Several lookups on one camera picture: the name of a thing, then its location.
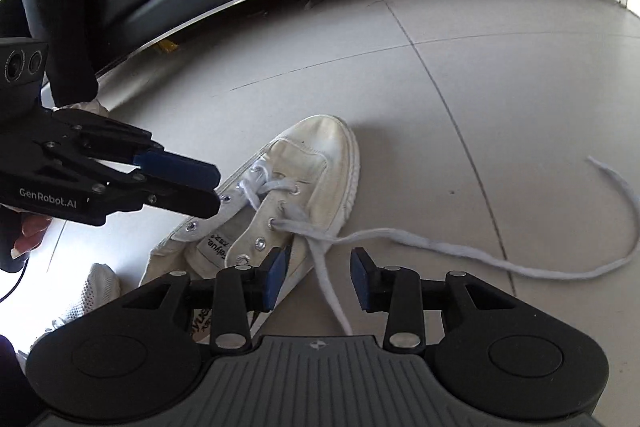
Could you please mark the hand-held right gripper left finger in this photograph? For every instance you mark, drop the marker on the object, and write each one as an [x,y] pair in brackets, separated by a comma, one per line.
[277,278]

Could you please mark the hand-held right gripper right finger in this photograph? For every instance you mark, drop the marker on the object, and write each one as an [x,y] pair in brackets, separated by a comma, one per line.
[358,278]

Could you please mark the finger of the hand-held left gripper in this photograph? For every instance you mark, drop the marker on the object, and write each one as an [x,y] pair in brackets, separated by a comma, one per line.
[185,199]
[185,168]

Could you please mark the white shoelace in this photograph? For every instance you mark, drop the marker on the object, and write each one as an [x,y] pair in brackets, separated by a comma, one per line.
[327,287]

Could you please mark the white canvas shoe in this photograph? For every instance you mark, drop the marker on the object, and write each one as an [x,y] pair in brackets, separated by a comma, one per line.
[320,142]

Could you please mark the person's left hand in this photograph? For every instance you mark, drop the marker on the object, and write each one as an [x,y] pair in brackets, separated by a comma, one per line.
[32,232]

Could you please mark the person's white mesh sneaker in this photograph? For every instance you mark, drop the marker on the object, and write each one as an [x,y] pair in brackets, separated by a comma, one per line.
[100,287]

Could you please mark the yellow wrapper scrap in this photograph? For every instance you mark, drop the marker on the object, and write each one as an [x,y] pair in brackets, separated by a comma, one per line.
[166,47]

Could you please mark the person's dark trouser leg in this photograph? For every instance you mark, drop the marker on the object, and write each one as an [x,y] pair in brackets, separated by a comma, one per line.
[10,382]

